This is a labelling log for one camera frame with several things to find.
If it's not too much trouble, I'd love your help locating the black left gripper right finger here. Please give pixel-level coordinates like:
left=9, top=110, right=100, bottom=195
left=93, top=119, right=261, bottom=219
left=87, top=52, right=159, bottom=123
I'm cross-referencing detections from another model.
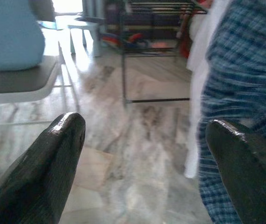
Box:
left=205, top=119, right=266, bottom=224

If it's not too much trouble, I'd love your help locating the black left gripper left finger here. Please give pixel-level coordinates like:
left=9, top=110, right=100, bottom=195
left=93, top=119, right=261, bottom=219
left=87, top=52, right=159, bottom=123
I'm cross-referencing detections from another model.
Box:
left=0, top=112, right=86, bottom=224

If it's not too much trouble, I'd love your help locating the blue plaid shirt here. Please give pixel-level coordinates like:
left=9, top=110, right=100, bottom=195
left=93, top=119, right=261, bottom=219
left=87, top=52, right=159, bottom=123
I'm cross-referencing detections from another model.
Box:
left=198, top=0, right=266, bottom=224

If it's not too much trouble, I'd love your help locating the grey folding chair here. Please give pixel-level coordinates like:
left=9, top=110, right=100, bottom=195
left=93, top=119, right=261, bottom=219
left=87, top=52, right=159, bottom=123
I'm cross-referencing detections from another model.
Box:
left=0, top=0, right=82, bottom=128

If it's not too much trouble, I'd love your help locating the white hanging shirt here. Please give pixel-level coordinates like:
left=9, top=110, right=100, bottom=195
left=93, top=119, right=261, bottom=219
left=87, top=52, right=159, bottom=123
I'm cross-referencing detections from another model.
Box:
left=184, top=0, right=235, bottom=179

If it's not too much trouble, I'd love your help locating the black drying rack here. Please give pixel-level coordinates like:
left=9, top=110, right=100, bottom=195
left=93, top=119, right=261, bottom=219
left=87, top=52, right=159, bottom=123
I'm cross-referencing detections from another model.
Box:
left=104, top=0, right=208, bottom=105

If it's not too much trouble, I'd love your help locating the light blue child chair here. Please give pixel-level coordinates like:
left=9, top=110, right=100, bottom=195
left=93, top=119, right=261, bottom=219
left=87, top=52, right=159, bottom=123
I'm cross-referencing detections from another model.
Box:
left=67, top=21, right=101, bottom=58

